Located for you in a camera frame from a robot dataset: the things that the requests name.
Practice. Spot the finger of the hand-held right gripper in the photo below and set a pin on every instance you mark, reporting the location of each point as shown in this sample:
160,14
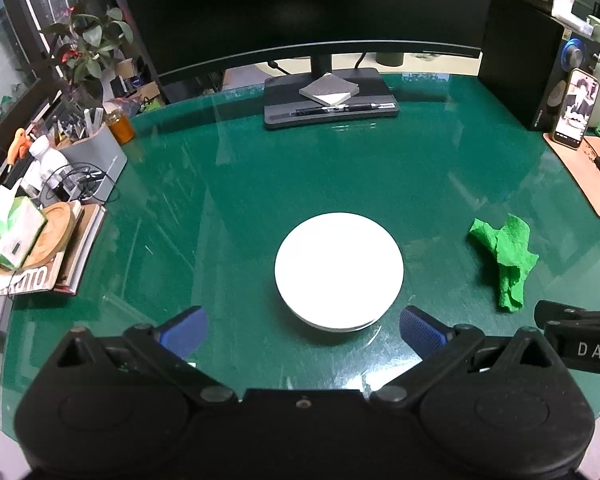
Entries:
555,312

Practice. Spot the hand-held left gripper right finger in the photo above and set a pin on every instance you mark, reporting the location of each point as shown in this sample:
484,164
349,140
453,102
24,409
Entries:
422,331

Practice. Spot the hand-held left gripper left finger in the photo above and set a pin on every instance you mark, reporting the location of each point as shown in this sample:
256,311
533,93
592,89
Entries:
182,334

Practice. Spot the green cloth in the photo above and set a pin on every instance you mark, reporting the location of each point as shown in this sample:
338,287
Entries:
510,255

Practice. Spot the white round plate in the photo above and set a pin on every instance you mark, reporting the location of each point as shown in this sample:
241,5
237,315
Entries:
337,265

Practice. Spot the brown book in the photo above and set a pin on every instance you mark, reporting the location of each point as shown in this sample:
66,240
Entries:
82,250

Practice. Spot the tan desk mat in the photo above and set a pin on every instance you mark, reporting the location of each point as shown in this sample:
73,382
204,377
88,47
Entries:
580,170

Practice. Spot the magazine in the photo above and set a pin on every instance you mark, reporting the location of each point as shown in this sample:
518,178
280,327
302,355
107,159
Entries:
30,277

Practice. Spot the round wooden coaster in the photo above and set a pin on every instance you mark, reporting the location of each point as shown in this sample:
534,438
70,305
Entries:
55,232

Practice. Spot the grey desk organizer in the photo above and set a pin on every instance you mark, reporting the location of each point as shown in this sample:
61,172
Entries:
97,152

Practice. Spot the green tissue box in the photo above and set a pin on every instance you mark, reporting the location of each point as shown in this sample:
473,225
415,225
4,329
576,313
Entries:
10,230

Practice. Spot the smartphone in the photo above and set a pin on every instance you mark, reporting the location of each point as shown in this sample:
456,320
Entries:
577,110

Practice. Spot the orange jar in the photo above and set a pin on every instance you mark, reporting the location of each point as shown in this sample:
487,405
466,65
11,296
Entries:
122,130

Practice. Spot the white bottle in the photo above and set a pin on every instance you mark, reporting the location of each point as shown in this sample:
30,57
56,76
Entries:
50,157

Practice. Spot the white marker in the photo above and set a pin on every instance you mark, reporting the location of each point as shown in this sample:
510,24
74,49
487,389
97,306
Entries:
98,119
88,122

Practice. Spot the grey monitor stand base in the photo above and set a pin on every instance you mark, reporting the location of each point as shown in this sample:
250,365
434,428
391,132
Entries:
380,92

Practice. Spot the slim black pen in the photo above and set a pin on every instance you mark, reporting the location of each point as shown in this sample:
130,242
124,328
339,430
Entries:
312,111

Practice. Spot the grey notepad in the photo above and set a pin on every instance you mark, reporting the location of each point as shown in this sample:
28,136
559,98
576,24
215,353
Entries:
327,89

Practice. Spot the black speaker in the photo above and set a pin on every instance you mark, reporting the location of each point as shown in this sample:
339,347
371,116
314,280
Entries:
520,50

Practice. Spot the olive green cylinder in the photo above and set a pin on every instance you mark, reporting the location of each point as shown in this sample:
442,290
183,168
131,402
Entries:
389,60

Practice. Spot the round beige table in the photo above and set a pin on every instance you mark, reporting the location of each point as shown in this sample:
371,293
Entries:
290,67

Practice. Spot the potted green plant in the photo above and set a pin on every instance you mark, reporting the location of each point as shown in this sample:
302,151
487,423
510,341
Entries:
87,40

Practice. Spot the black curved monitor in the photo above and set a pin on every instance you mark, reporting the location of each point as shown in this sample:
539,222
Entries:
305,0

